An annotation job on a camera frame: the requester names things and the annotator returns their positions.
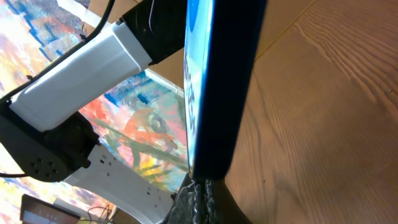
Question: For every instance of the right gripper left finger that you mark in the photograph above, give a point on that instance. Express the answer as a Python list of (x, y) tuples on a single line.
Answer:
[(187, 207)]

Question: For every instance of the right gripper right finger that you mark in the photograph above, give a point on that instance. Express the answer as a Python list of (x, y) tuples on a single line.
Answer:
[(221, 206)]

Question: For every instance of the blue Galaxy smartphone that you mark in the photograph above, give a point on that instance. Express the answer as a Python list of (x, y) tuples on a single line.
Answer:
[(221, 39)]

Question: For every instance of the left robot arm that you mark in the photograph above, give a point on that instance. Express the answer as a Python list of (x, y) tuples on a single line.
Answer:
[(41, 125)]

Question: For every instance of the dark monitor screen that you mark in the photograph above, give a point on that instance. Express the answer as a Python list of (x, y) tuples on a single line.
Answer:
[(36, 211)]

